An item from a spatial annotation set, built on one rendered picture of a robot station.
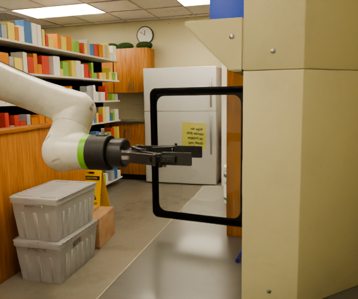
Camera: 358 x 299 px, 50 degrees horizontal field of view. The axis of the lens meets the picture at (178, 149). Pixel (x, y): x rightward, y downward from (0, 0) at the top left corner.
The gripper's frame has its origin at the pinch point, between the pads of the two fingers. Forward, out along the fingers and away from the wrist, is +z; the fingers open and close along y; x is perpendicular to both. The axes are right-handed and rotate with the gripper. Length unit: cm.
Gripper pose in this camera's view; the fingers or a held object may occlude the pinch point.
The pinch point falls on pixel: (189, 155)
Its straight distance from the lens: 93.2
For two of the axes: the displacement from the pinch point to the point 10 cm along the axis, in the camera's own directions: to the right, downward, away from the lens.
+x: 0.1, 9.9, 1.4
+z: 9.6, 0.3, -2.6
